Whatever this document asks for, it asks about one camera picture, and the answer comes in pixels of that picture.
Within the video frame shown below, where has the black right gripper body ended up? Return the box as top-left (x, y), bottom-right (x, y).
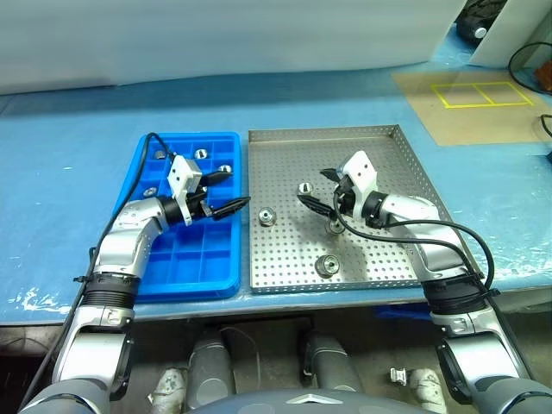
top-left (333, 173), bottom-right (358, 216)

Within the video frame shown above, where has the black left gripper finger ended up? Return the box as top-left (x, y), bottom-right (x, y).
top-left (204, 196), bottom-right (253, 219)
top-left (199, 169), bottom-right (234, 188)

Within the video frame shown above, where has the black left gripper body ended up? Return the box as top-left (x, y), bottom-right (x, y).
top-left (187, 184), bottom-right (214, 221)

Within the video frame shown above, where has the blue compartment tray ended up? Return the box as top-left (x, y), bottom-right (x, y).
top-left (112, 131), bottom-right (242, 302)

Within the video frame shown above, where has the perforated metal tray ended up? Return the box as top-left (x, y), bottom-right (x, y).
top-left (247, 124), bottom-right (454, 295)

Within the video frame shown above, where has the brown table mat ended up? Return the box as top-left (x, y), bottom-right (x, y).
top-left (391, 70), bottom-right (552, 147)

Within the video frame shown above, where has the blue cloth under table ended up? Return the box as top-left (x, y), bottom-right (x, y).
top-left (373, 305), bottom-right (436, 322)

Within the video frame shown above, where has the dark grey rounded leg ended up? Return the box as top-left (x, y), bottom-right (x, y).
top-left (305, 334), bottom-right (364, 394)
top-left (187, 338), bottom-right (237, 411)

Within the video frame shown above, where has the white robot foot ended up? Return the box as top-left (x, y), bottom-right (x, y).
top-left (148, 366), bottom-right (191, 411)
top-left (409, 368), bottom-right (449, 411)

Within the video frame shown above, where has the grey robot torso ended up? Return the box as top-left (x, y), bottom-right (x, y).
top-left (180, 389), bottom-right (383, 414)

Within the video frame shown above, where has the black bag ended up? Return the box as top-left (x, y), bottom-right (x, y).
top-left (455, 0), bottom-right (501, 43)

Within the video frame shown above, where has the orange brown device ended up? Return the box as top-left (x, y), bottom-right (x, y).
top-left (536, 58), bottom-right (552, 94)

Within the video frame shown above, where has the white leaning panel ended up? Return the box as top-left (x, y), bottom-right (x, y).
top-left (468, 0), bottom-right (552, 69)

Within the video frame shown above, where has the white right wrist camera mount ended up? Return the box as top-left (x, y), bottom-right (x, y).
top-left (337, 150), bottom-right (380, 222)

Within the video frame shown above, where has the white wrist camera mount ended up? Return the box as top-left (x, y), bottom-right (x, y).
top-left (166, 155), bottom-right (204, 227)
top-left (337, 150), bottom-right (380, 222)

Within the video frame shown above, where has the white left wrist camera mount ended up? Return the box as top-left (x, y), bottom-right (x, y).
top-left (166, 155), bottom-right (204, 227)

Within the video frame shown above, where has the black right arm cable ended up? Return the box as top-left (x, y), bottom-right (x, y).
top-left (332, 189), bottom-right (536, 380)

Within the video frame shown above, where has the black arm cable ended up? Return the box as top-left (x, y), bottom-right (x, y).
top-left (332, 189), bottom-right (536, 380)
top-left (23, 132), bottom-right (176, 406)

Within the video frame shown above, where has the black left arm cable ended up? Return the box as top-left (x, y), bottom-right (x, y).
top-left (23, 132), bottom-right (176, 406)

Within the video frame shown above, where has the thin grey floor cable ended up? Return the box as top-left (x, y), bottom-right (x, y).
top-left (220, 326), bottom-right (263, 381)

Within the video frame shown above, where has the thin black curved cable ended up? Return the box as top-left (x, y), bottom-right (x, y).
top-left (534, 113), bottom-right (552, 142)

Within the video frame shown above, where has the black looped cable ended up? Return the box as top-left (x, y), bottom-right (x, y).
top-left (507, 41), bottom-right (552, 94)

